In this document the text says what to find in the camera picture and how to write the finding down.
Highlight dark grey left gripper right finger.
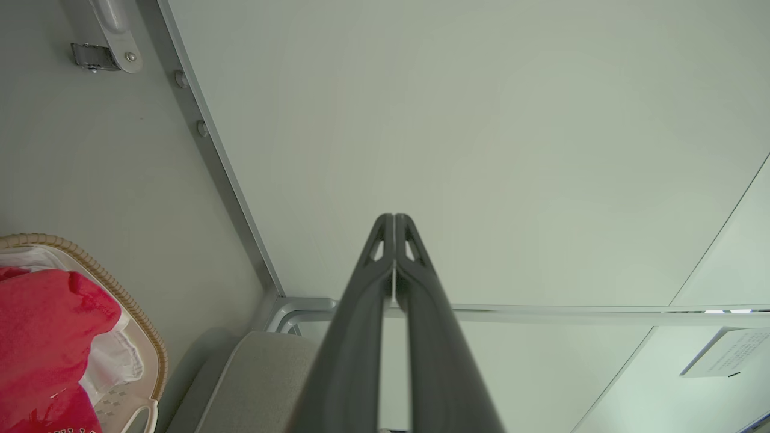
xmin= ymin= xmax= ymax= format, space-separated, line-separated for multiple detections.
xmin=395 ymin=213 xmax=505 ymax=433

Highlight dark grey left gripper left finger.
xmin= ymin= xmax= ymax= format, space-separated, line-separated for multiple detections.
xmin=289 ymin=213 xmax=395 ymax=433

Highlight white wicker laundry basket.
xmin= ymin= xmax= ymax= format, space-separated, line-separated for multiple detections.
xmin=0 ymin=233 xmax=169 ymax=433

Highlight white paper sign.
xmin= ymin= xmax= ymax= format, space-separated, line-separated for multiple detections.
xmin=680 ymin=327 xmax=770 ymax=379

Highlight red garment with white print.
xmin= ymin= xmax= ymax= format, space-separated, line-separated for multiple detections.
xmin=0 ymin=384 xmax=104 ymax=433

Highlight grey caster wheel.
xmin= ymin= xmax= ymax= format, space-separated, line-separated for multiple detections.
xmin=70 ymin=42 xmax=122 ymax=73

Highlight grey metal stand leg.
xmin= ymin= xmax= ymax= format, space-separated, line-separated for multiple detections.
xmin=87 ymin=0 xmax=144 ymax=74

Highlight red garment with white stripes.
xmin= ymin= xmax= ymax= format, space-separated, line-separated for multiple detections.
xmin=0 ymin=267 xmax=122 ymax=416

